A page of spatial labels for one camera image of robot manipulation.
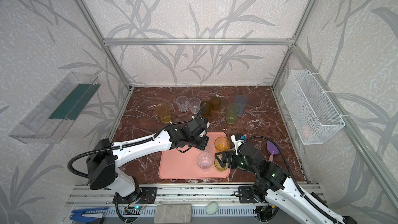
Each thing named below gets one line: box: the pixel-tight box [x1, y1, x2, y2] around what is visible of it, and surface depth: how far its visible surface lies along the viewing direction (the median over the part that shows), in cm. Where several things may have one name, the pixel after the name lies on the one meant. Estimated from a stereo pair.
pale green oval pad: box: [205, 201, 219, 216], surface depth 70 cm
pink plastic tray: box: [158, 131, 231, 180], surface depth 82 cm
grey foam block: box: [153, 203, 193, 224], surface depth 68 cm
